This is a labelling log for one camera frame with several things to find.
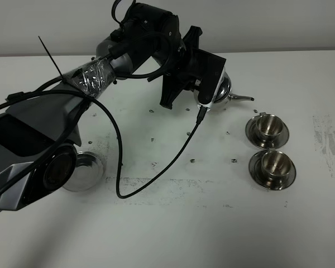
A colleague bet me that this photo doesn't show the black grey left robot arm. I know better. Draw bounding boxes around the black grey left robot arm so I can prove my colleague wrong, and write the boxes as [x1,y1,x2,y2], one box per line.
[0,2,202,212]

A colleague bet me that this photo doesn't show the far stainless steel saucer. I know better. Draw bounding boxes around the far stainless steel saucer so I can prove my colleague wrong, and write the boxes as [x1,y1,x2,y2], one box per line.
[245,113,289,149]

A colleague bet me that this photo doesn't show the near stainless steel saucer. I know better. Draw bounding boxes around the near stainless steel saucer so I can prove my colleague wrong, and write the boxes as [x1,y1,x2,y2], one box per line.
[248,150,296,190]

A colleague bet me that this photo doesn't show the black camera cable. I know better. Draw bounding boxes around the black camera cable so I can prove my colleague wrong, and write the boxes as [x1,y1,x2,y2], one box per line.
[0,0,209,221]

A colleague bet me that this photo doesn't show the stainless steel teapot saucer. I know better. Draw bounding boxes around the stainless steel teapot saucer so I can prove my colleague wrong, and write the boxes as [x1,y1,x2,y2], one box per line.
[63,151,105,193]

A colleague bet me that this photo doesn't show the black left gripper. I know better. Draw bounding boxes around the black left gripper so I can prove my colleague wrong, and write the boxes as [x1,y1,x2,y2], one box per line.
[160,26,203,109]

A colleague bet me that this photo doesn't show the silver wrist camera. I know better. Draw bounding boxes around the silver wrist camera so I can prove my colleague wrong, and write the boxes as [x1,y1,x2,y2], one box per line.
[194,50,226,110]

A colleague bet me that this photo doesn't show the near stainless steel teacup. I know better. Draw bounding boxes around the near stainless steel teacup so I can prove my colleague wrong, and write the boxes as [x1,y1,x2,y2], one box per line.
[261,151,292,178]

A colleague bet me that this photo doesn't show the stainless steel teacup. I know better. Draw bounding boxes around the stainless steel teacup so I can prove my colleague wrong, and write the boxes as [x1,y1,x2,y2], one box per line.
[261,151,292,178]
[255,113,286,141]

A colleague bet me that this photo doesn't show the black zip tie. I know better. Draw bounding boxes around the black zip tie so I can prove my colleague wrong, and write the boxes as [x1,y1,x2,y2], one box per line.
[26,36,96,102]

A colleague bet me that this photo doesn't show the far stainless steel teacup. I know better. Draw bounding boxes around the far stainless steel teacup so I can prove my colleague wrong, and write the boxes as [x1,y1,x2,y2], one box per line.
[255,113,286,141]

